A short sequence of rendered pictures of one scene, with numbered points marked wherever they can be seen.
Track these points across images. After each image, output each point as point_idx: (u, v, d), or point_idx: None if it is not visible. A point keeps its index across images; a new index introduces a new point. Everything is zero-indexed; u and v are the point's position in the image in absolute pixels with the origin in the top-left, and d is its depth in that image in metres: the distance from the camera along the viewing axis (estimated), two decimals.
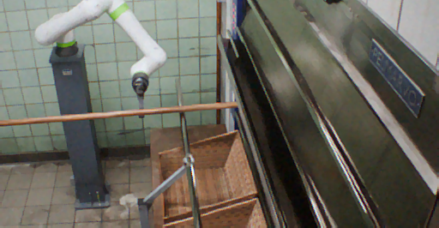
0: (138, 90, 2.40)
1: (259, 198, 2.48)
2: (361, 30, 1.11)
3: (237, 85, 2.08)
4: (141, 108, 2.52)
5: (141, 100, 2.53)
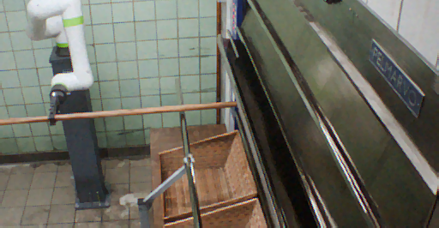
0: (51, 114, 2.28)
1: (259, 198, 2.48)
2: (361, 30, 1.11)
3: (237, 85, 2.08)
4: (54, 116, 2.35)
5: (56, 110, 2.38)
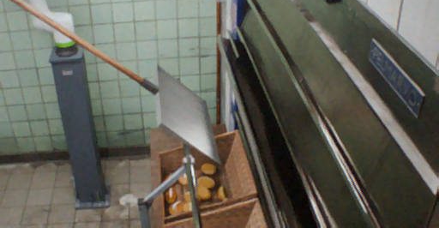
0: None
1: (259, 198, 2.48)
2: (361, 30, 1.11)
3: (237, 85, 2.08)
4: None
5: None
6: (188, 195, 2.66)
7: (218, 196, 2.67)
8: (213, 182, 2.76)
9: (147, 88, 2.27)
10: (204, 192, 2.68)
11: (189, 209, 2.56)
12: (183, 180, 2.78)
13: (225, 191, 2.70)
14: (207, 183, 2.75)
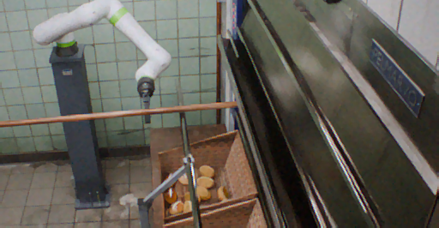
0: (144, 97, 2.33)
1: (259, 198, 2.48)
2: (361, 30, 1.11)
3: (237, 85, 2.08)
4: None
5: (147, 105, 2.45)
6: (188, 195, 2.66)
7: (218, 196, 2.67)
8: (213, 181, 2.76)
9: None
10: (204, 192, 2.67)
11: (189, 209, 2.56)
12: (183, 180, 2.78)
13: (225, 191, 2.70)
14: (207, 183, 2.76)
